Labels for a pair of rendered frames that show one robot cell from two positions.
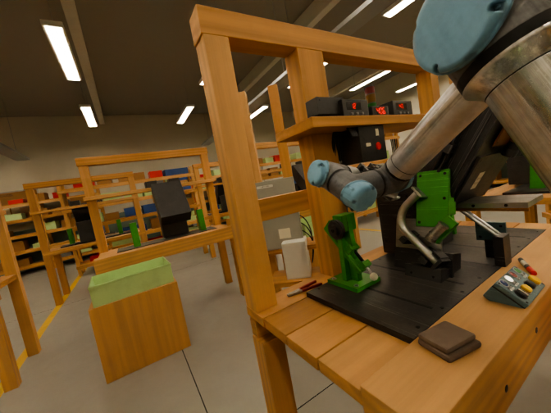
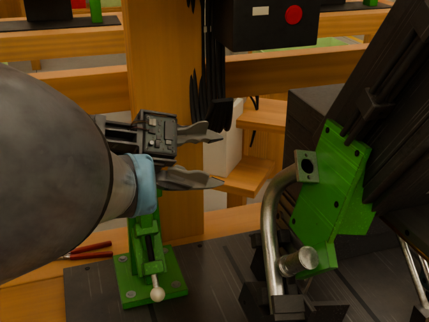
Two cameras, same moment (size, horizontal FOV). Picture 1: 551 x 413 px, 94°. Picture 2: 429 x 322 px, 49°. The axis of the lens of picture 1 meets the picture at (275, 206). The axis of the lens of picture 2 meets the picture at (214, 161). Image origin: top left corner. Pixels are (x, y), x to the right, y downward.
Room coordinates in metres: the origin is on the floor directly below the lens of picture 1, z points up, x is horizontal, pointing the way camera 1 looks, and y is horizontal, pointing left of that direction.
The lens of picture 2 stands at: (0.25, -0.55, 1.58)
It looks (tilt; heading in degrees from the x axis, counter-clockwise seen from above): 28 degrees down; 13
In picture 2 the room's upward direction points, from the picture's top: straight up
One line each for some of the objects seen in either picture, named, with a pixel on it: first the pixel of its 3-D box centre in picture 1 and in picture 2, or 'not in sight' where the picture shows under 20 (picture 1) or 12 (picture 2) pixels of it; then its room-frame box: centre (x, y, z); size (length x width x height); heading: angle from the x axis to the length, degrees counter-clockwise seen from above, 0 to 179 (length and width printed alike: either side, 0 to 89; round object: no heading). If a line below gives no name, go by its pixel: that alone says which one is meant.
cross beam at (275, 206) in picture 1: (357, 187); (277, 72); (1.36, -0.45, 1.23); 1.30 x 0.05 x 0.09; 121
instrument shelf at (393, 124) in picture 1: (366, 126); not in sight; (1.27, -0.50, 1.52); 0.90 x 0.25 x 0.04; 121
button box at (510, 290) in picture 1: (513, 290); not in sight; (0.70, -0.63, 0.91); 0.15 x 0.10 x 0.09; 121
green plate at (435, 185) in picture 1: (436, 197); (342, 187); (0.96, -0.61, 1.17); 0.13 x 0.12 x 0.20; 121
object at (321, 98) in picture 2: (414, 212); (360, 168); (1.22, -0.66, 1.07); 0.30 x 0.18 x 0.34; 121
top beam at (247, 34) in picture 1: (348, 51); not in sight; (1.31, -0.48, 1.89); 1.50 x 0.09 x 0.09; 121
